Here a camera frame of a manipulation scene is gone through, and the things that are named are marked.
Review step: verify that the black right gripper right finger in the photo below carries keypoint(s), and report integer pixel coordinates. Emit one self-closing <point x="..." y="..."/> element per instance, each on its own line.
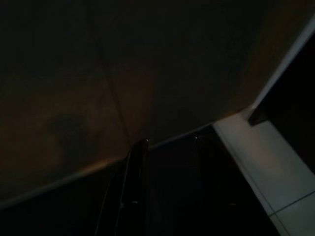
<point x="211" y="196"/>

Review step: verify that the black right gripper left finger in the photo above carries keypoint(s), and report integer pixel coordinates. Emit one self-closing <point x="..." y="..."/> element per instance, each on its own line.
<point x="137" y="177"/>

